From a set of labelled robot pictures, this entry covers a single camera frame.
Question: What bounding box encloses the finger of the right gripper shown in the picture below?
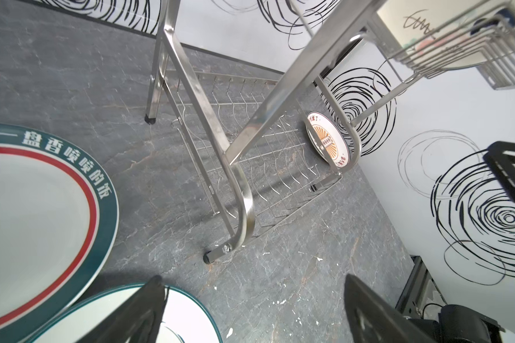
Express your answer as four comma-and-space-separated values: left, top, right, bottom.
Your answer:
483, 141, 515, 203

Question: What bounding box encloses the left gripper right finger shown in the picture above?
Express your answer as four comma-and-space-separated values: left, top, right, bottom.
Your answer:
344, 274, 433, 342

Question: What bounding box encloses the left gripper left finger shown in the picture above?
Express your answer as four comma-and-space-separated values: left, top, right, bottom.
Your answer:
79, 275, 170, 342

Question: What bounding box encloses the white plate flower outline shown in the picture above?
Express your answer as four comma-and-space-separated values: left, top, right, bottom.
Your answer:
27, 283, 223, 342

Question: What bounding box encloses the orange sunburst plate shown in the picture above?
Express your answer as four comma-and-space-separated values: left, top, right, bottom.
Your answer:
307, 111, 350, 168

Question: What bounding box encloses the stainless steel dish rack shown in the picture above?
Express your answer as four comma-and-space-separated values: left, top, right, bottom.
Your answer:
145, 1, 515, 264

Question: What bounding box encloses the green rimmed white plate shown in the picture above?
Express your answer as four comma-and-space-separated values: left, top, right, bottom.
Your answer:
0, 124, 120, 342

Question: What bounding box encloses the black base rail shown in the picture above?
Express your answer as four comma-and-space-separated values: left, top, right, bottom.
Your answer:
395, 256, 447, 320

